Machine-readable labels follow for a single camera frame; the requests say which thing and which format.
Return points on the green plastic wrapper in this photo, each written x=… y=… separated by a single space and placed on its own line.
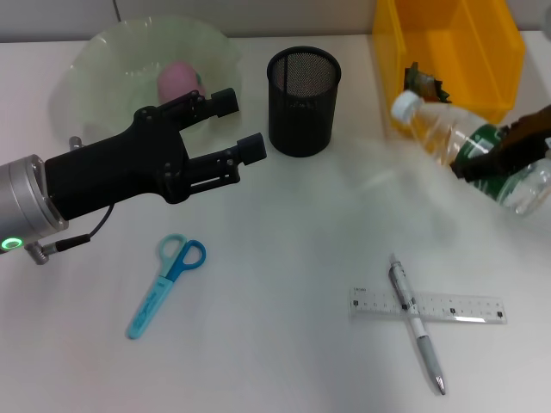
x=424 y=84

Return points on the pale green glass fruit plate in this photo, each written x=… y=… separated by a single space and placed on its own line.
x=107 y=86

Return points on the blue scissors with sheath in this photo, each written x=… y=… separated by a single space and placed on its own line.
x=150 y=303

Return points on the white grey ballpoint pen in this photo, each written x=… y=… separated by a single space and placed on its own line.
x=419 y=333

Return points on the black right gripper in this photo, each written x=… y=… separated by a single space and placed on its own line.
x=531 y=137

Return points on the clear plastic ruler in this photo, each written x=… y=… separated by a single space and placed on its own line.
x=465 y=307

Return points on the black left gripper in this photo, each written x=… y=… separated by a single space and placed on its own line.
x=116 y=172

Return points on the yellow plastic bin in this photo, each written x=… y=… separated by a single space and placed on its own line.
x=473 y=56

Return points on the pink peach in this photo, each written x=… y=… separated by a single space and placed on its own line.
x=176 y=79

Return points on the black mesh pen holder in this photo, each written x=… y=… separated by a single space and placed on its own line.
x=301 y=116

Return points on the clear plastic bottle green label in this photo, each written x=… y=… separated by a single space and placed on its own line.
x=435 y=125

